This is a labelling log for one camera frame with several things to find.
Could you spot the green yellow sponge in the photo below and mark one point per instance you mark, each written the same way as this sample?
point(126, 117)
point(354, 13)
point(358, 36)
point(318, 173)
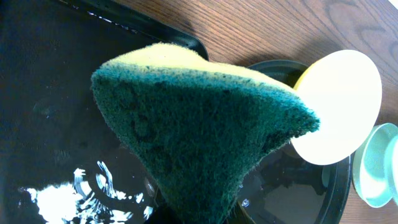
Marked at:
point(197, 126)

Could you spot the yellow plate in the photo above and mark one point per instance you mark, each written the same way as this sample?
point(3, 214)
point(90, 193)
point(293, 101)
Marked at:
point(345, 91)

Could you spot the light blue plate front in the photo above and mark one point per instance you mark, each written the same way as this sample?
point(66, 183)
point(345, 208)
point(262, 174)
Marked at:
point(368, 166)

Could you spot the light blue plate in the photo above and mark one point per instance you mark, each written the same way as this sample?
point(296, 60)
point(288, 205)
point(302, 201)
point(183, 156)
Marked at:
point(368, 166)
point(390, 168)

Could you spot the black round tray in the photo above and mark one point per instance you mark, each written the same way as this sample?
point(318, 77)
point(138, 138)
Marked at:
point(285, 189)

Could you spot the black rectangular tray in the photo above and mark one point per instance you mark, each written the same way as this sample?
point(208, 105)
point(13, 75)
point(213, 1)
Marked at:
point(60, 162)

